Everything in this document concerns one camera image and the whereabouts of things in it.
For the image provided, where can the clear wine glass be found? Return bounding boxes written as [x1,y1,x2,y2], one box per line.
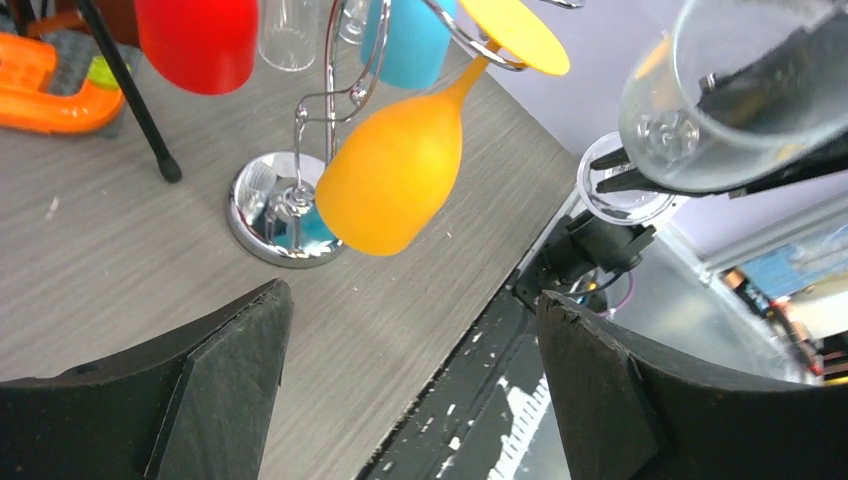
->
[576,0,848,227]
[258,0,320,72]

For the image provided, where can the chrome wine glass rack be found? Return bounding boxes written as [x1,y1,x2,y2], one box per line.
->
[226,1,533,269]

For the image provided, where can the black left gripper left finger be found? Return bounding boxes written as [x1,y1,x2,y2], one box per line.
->
[1,279,293,479]

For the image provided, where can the clear wine glass back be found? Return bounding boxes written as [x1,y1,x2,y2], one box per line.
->
[258,0,320,72]

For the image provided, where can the black music stand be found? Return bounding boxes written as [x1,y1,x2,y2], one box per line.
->
[74,0,183,183]

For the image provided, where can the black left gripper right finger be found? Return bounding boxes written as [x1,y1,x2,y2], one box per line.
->
[536,291,847,479]

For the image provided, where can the blue wine glass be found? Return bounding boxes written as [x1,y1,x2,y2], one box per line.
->
[380,0,451,90]

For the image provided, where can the aluminium frame rail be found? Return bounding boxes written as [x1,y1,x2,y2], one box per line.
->
[487,375,551,480]

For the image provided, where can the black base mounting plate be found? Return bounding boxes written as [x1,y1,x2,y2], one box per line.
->
[357,288,544,479]

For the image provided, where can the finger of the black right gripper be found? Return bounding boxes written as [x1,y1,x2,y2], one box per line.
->
[595,169,686,196]
[589,13,848,172]

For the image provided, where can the red wine glass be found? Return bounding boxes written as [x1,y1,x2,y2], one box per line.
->
[135,0,259,95]

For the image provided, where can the yellow wine glass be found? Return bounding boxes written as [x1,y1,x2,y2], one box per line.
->
[316,1,570,256]

